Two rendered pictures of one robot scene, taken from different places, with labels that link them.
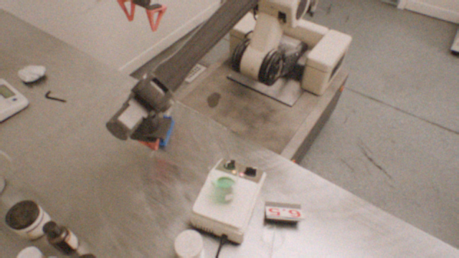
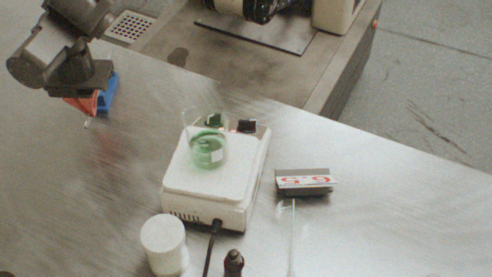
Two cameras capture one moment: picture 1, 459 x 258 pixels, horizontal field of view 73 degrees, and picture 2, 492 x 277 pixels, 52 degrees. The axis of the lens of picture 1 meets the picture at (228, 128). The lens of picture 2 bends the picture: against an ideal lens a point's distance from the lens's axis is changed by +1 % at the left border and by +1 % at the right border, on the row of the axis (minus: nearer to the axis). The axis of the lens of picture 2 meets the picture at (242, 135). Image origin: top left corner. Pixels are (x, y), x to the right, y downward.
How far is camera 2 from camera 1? 0.13 m
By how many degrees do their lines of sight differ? 4
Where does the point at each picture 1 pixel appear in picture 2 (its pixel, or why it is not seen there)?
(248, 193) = (247, 151)
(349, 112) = (390, 64)
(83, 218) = not seen: outside the picture
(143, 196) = (81, 186)
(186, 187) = (150, 165)
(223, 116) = not seen: hidden behind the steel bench
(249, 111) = (235, 69)
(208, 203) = (186, 172)
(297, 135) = (314, 96)
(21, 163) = not seen: outside the picture
